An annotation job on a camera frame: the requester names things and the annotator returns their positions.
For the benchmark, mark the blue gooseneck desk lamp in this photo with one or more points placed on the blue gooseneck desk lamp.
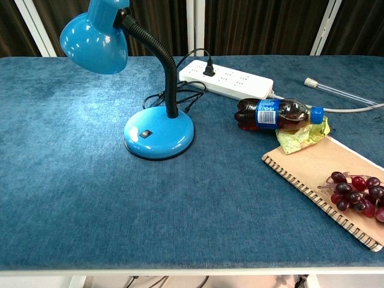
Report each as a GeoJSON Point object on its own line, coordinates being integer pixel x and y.
{"type": "Point", "coordinates": [159, 129]}

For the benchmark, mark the white power strip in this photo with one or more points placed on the white power strip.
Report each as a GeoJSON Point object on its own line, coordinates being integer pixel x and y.
{"type": "Point", "coordinates": [240, 84]}

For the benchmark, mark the cola bottle with blue label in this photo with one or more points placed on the cola bottle with blue label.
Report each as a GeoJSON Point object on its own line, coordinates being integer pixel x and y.
{"type": "Point", "coordinates": [265, 115]}

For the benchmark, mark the crumpled yellow-green wrapper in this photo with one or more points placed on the crumpled yellow-green wrapper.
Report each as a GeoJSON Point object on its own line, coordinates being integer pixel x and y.
{"type": "Point", "coordinates": [292, 141]}

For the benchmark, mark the brown spiral notebook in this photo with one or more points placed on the brown spiral notebook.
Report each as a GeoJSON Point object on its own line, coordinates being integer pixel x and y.
{"type": "Point", "coordinates": [306, 168]}

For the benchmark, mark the blue velvet table cloth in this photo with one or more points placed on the blue velvet table cloth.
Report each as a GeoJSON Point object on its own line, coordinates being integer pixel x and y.
{"type": "Point", "coordinates": [75, 195]}

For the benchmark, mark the dark brown curtain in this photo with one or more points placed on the dark brown curtain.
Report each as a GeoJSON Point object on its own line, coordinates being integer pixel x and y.
{"type": "Point", "coordinates": [258, 27]}
{"type": "Point", "coordinates": [168, 18]}
{"type": "Point", "coordinates": [363, 27]}
{"type": "Point", "coordinates": [12, 27]}

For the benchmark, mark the glass tube with white cap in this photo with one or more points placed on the glass tube with white cap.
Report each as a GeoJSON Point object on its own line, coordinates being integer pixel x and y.
{"type": "Point", "coordinates": [309, 81]}

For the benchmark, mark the bunch of red grapes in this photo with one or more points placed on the bunch of red grapes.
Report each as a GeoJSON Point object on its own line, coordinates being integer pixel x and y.
{"type": "Point", "coordinates": [354, 196]}

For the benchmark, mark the white frame post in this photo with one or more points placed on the white frame post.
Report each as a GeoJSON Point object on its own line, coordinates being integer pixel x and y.
{"type": "Point", "coordinates": [39, 30]}
{"type": "Point", "coordinates": [195, 27]}
{"type": "Point", "coordinates": [327, 27]}

